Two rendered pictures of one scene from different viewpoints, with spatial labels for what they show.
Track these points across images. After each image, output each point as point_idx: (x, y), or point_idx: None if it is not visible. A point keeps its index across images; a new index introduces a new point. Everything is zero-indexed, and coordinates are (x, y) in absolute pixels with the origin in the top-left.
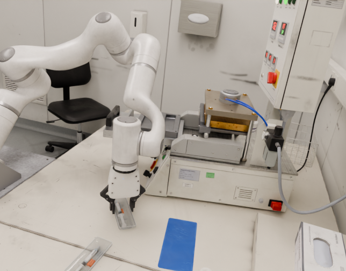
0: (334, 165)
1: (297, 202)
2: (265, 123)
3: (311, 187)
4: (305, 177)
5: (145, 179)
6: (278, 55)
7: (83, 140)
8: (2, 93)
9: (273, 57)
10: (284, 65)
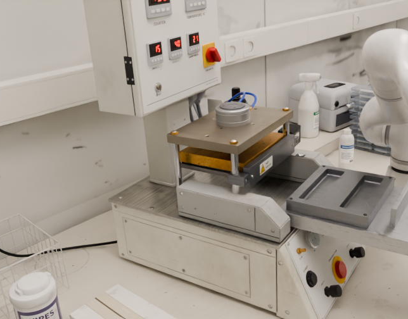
0: (49, 206)
1: None
2: None
3: (99, 227)
4: (75, 241)
5: (355, 274)
6: (197, 27)
7: None
8: None
9: (191, 36)
10: (218, 29)
